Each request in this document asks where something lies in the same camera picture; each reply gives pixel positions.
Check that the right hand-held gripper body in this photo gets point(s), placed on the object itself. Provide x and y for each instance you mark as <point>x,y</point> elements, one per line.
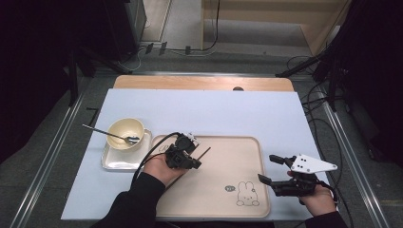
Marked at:
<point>304,177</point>

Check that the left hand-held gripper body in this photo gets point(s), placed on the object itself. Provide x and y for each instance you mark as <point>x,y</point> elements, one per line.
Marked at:
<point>177,158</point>

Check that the brown wooden chopstick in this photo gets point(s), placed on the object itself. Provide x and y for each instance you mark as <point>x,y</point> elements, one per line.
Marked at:
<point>174,181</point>
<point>204,153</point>

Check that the beige tray with rabbit print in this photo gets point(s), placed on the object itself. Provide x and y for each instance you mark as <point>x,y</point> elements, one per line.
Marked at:
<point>221,171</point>

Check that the metal spoon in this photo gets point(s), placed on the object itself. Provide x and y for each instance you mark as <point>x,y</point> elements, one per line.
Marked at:
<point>131,139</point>

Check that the white square plate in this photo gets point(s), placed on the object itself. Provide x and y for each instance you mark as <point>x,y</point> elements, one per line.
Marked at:
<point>126,161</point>

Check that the cream ceramic bowl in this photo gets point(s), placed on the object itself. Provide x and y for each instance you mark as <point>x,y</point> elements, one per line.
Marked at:
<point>122,129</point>

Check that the person's left hand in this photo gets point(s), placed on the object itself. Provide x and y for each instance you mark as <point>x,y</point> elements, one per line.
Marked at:
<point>161,171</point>

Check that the person's right hand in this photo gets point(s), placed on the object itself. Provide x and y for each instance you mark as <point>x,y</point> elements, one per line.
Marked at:
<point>318,201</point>

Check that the light blue table mat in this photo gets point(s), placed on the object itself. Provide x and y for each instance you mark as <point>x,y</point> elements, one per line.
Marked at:
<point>206,110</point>

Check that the black stand with legs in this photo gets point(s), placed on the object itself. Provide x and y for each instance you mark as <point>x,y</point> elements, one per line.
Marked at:
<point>329,72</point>

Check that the black plug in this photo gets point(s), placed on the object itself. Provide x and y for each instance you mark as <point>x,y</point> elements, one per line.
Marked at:
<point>188,50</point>
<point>149,48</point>
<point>162,48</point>

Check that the dark curtain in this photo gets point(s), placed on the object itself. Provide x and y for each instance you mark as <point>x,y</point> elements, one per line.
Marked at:
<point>31,63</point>
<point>377,79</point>

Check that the dark cabinet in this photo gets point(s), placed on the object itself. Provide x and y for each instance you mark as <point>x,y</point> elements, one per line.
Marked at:
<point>126,28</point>

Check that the light wooden furniture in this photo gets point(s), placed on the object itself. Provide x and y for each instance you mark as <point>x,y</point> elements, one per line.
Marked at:
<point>269,19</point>

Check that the metal floor rail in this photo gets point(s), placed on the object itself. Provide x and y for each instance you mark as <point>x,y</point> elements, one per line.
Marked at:
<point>355,158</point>
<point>47,158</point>

